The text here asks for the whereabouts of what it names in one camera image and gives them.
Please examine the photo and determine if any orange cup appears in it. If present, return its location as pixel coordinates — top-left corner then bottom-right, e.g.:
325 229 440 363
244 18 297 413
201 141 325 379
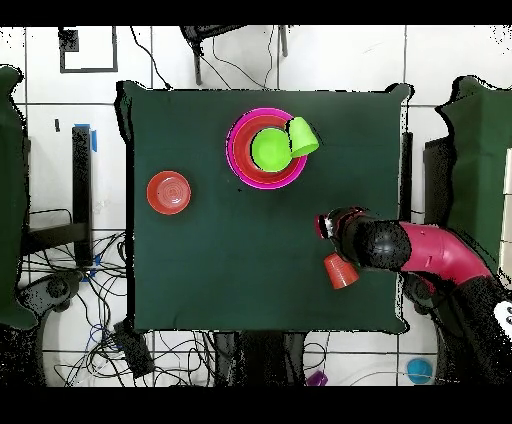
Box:
322 251 360 290

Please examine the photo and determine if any green cup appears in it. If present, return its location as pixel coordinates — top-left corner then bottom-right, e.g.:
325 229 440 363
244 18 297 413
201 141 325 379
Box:
284 116 321 158

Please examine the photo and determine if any small green bowl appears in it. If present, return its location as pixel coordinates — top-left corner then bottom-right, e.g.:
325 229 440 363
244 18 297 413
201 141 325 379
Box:
250 127 294 174

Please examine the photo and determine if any large pink bowl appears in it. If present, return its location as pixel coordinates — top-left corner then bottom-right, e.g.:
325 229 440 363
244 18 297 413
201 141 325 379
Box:
224 107 309 191

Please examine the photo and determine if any dark green tablecloth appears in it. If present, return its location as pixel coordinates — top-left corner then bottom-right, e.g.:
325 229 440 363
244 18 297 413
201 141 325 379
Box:
114 78 413 335

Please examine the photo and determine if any large orange bowl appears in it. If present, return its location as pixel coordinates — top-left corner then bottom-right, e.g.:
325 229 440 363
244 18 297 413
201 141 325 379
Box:
232 114 302 182

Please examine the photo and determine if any black metal stand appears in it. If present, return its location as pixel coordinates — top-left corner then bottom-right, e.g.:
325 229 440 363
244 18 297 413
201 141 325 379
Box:
399 131 455 229
17 125 94 269

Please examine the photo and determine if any small orange bowl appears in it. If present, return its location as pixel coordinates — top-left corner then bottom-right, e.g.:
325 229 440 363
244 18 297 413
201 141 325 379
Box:
146 170 192 216

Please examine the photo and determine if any green cloth covered table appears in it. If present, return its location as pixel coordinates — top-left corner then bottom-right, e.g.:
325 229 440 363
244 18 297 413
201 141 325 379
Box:
0 65 39 331
433 75 512 281

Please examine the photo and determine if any blue disc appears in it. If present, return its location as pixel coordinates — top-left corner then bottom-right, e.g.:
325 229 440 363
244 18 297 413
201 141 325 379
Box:
405 356 434 386

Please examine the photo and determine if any black power brick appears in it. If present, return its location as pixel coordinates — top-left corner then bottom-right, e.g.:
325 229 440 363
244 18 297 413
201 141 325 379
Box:
112 319 156 379

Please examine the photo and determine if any blue tape strip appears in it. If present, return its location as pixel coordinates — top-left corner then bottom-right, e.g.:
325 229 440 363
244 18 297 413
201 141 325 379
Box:
73 122 98 154

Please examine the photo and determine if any black floor cable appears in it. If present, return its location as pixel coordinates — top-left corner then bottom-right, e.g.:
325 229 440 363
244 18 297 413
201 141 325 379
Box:
129 25 173 90
210 25 278 90

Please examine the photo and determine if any black camera tripod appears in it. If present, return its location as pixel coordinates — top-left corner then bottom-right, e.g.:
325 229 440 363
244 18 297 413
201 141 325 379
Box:
178 24 291 87

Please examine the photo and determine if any tangled cable bundle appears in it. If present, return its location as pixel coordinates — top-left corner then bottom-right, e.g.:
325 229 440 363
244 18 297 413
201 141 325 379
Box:
19 231 215 387

